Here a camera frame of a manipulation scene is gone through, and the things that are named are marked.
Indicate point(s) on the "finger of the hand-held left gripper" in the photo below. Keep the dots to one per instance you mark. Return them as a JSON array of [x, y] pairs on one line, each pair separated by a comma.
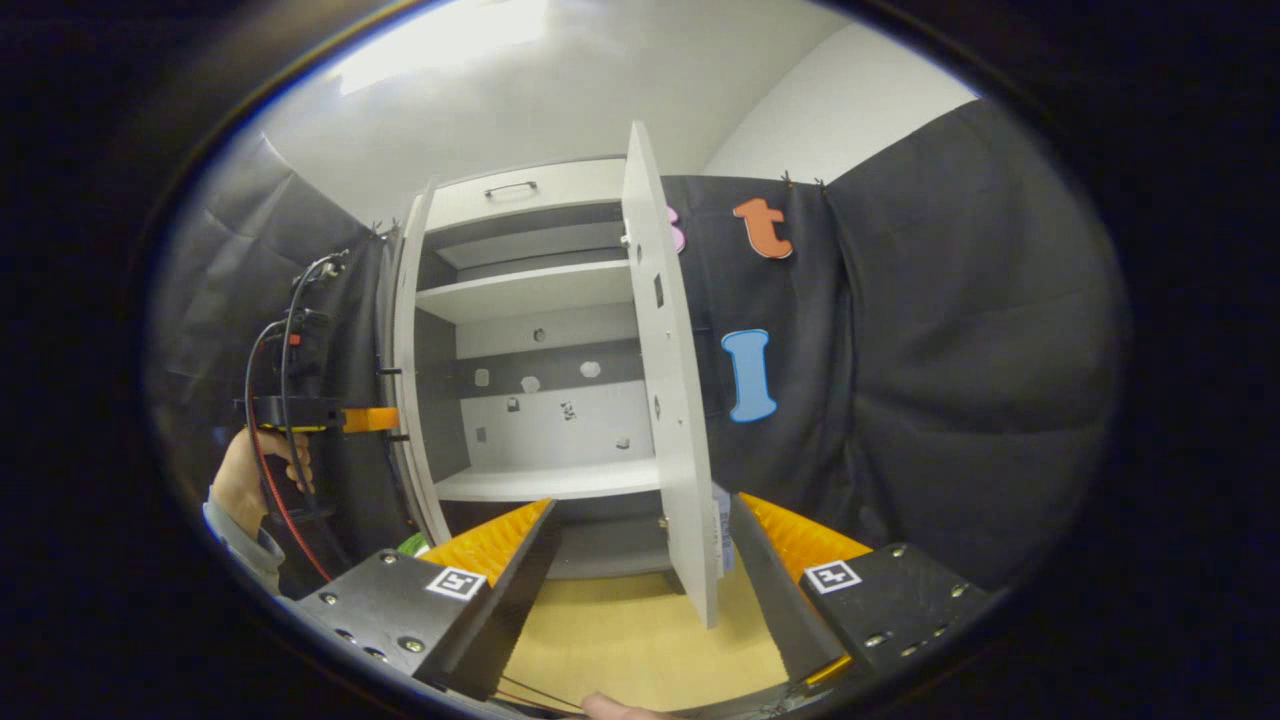
[[370, 419]]

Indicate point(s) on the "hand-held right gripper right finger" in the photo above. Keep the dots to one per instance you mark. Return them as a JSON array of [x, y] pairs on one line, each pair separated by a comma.
[[775, 600]]

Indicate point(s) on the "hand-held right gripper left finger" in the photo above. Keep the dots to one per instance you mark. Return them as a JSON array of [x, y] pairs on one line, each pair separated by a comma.
[[505, 610]]

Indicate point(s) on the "beige camera sticker cabinet door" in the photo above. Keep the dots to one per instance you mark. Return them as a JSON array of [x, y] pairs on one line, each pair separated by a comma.
[[403, 330]]

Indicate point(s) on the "beige double-door shoe cabinet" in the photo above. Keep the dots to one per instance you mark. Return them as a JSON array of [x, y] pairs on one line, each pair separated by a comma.
[[540, 290]]

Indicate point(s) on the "beige headphone sticker cabinet door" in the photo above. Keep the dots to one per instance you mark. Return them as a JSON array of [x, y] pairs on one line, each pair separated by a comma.
[[670, 350]]

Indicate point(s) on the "small white box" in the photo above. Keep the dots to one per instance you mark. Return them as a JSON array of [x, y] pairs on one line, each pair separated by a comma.
[[723, 530]]

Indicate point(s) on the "green white watermelon plush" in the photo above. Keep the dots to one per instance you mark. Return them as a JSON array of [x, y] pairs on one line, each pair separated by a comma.
[[413, 547]]

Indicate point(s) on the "black backdrop cloth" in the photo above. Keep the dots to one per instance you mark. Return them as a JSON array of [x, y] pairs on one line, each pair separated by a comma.
[[950, 350]]

